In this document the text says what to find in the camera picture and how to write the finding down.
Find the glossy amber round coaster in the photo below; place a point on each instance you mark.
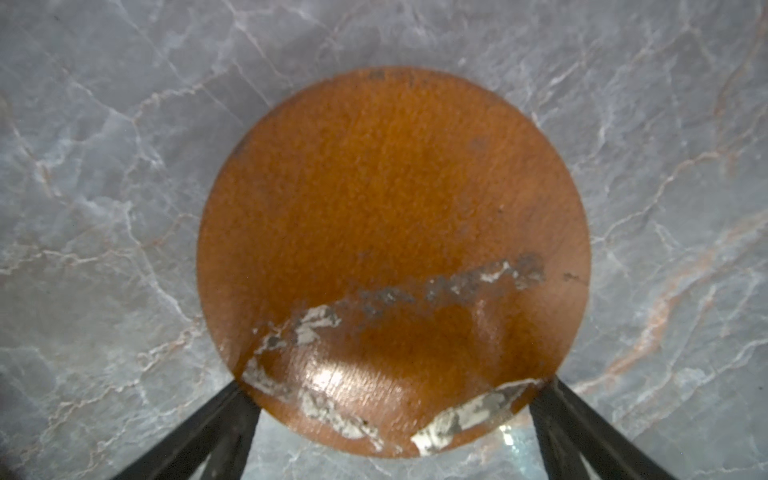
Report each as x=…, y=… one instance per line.
x=393, y=262

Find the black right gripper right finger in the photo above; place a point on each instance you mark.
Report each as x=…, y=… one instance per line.
x=573, y=437

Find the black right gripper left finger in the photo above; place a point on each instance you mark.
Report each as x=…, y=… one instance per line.
x=217, y=437

